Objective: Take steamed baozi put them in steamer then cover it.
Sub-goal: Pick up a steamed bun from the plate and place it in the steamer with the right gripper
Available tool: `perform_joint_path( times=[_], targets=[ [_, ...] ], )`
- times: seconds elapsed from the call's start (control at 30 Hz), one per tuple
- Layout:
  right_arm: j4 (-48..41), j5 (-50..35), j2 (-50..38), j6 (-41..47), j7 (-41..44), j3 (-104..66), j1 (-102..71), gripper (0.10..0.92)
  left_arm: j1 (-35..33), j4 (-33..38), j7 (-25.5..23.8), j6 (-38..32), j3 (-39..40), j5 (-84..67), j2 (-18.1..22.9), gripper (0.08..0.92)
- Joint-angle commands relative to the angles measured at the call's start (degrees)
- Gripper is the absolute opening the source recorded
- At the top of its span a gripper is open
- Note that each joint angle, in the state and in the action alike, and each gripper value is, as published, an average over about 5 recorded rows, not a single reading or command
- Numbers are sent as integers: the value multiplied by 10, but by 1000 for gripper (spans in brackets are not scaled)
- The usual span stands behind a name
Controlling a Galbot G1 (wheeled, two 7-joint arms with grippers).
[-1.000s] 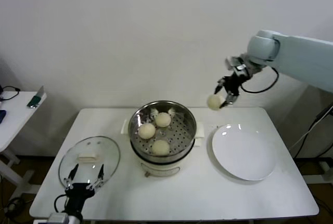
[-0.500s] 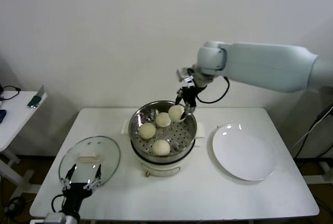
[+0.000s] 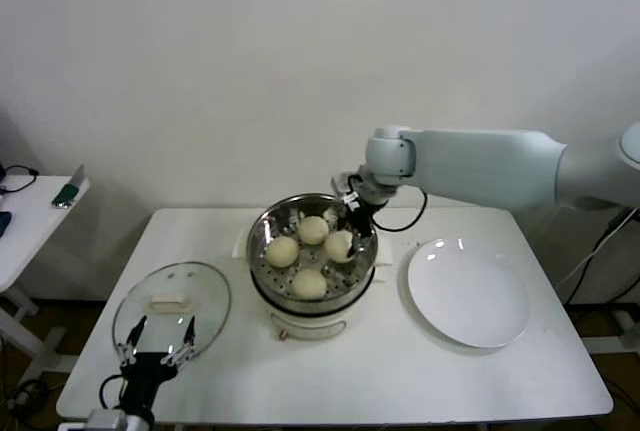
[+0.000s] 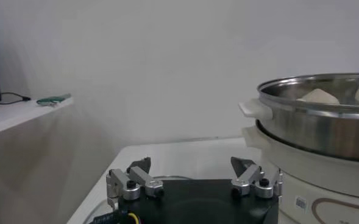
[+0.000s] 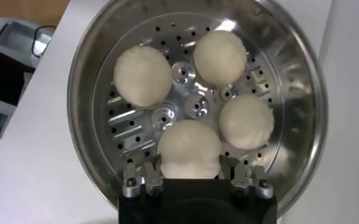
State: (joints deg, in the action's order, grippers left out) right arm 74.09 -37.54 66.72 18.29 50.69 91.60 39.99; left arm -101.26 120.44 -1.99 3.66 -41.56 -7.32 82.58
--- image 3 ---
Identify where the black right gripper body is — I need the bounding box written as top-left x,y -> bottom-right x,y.
343,199 -> 382,241

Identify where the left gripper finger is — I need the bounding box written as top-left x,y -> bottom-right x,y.
116,315 -> 149,369
158,315 -> 197,369

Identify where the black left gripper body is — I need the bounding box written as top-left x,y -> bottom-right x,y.
121,351 -> 180,413

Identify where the white steamed baozi bun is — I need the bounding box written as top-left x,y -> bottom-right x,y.
291,269 -> 328,301
265,236 -> 300,270
323,230 -> 357,265
298,215 -> 331,246

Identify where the glass lid with cream handle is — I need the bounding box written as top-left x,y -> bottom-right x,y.
110,262 -> 232,365

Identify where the perforated steel steamer basket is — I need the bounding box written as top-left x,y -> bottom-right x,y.
230,194 -> 392,308

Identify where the white electric cooker base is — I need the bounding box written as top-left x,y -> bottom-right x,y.
249,264 -> 387,343

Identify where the white round plate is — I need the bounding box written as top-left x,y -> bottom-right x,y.
399,236 -> 530,349

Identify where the white side table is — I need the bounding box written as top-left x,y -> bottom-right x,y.
0,175 -> 90,382

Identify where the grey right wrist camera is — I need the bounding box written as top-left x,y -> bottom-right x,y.
329,170 -> 364,202

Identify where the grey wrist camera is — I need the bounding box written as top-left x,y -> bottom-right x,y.
329,170 -> 364,202
84,409 -> 127,431

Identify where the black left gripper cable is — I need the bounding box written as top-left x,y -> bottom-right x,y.
98,373 -> 126,411

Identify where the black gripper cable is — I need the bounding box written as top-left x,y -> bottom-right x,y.
369,188 -> 429,232
98,373 -> 126,411

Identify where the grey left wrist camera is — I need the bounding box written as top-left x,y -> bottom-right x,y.
84,409 -> 127,431

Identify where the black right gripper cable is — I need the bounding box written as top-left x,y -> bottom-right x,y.
369,188 -> 429,232

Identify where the black floor cable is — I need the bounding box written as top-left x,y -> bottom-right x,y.
0,380 -> 51,425

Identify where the green handled scraper tool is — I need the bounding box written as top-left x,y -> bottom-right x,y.
48,166 -> 84,211

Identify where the black cable with plug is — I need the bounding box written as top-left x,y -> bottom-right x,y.
0,165 -> 39,197

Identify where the white hanging cable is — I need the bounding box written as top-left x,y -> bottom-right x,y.
553,210 -> 634,290

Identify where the black hanging cable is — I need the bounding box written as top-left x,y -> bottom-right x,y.
562,223 -> 640,305

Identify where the white floor frame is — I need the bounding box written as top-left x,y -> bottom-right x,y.
579,303 -> 640,355

